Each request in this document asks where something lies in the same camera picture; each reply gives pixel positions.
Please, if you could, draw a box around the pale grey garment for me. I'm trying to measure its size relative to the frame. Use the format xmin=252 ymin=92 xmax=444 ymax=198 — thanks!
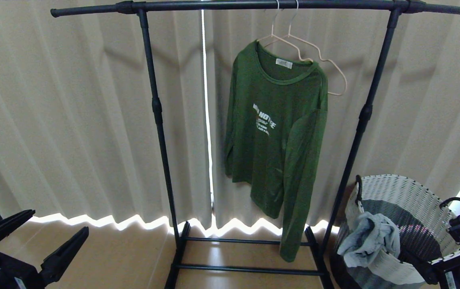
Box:
xmin=336 ymin=212 xmax=426 ymax=286

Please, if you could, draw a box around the green printed shirt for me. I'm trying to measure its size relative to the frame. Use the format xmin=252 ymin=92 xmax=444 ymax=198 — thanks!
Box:
xmin=225 ymin=40 xmax=329 ymax=263

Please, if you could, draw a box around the pink clothes hanger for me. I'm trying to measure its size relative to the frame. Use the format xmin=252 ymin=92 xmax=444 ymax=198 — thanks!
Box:
xmin=262 ymin=0 xmax=348 ymax=97
xmin=256 ymin=0 xmax=315 ymax=64

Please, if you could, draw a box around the white laundry basket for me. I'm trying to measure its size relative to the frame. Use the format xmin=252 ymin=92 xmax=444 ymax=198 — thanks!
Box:
xmin=330 ymin=174 xmax=460 ymax=289

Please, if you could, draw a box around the black clothes rack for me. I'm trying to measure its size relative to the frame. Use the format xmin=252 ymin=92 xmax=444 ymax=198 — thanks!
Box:
xmin=50 ymin=0 xmax=460 ymax=289

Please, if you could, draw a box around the black cable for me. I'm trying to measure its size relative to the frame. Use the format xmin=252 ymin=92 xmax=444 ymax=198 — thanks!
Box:
xmin=440 ymin=197 xmax=460 ymax=213

